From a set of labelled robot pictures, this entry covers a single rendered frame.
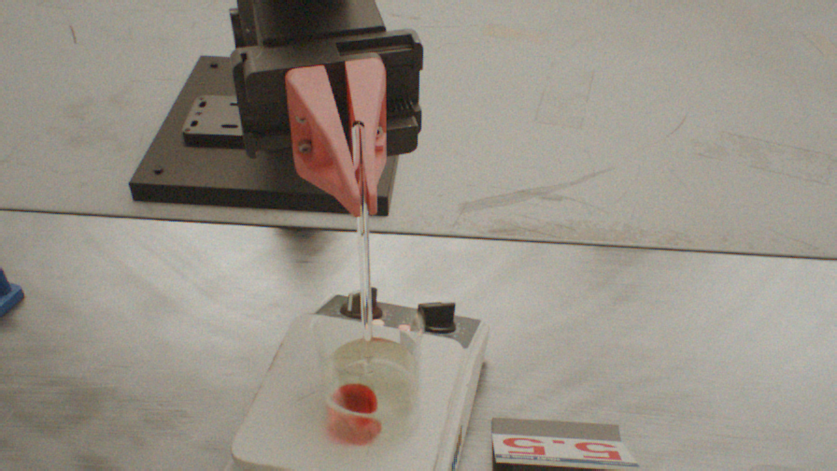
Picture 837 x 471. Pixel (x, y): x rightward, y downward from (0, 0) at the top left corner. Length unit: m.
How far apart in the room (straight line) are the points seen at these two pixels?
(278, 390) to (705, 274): 0.39
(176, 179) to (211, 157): 0.04
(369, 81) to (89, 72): 0.65
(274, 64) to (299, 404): 0.21
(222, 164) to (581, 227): 0.34
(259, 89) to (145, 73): 0.59
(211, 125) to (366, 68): 0.45
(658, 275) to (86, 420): 0.46
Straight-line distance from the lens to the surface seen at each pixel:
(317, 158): 0.48
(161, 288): 0.77
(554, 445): 0.63
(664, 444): 0.66
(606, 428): 0.66
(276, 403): 0.56
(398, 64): 0.49
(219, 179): 0.84
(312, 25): 0.49
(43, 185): 0.91
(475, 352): 0.62
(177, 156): 0.88
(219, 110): 0.92
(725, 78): 1.05
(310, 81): 0.45
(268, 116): 0.50
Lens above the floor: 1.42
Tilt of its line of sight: 42 degrees down
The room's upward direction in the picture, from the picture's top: straight up
